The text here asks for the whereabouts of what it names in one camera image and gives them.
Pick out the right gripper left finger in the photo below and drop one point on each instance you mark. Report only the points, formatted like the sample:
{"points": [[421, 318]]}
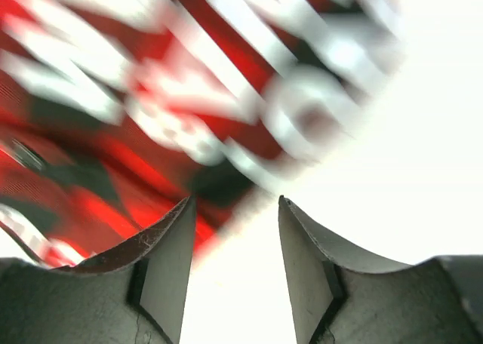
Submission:
{"points": [[134, 292]]}

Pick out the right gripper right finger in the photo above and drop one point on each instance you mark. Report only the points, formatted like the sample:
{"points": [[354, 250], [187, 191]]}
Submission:
{"points": [[342, 293]]}

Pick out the red black plaid shirt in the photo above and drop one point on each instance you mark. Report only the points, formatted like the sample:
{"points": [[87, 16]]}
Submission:
{"points": [[114, 110]]}

